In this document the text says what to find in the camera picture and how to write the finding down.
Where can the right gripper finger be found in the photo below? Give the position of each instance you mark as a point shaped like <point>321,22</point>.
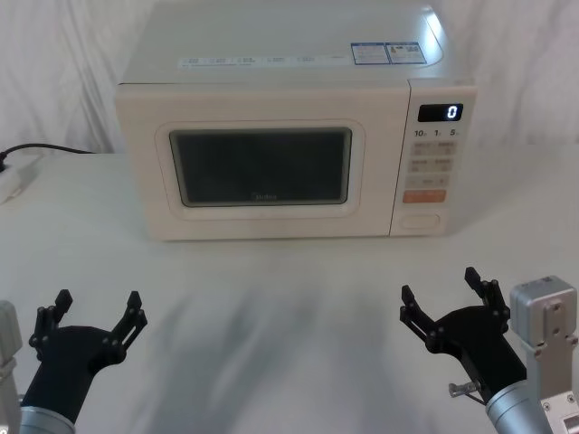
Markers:
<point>490,294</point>
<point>418,316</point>

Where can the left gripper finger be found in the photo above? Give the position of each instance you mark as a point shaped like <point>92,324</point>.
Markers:
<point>47,316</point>
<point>129,322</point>

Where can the white power strip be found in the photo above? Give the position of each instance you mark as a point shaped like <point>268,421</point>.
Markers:
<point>18,178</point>

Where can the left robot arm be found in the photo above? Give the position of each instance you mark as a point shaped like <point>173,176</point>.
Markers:
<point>8,361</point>

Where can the cream microwave oven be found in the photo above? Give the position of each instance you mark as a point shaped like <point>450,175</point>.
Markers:
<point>271,104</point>

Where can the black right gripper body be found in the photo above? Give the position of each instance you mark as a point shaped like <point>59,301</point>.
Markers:
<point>484,348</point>

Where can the white draped backdrop cloth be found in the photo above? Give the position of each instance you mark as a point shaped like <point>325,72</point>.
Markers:
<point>59,68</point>

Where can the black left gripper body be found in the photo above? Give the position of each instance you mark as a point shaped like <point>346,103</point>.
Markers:
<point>68,361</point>

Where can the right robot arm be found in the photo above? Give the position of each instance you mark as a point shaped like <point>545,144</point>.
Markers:
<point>549,343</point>

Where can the white table cloth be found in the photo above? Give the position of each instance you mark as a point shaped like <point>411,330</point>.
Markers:
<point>271,316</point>

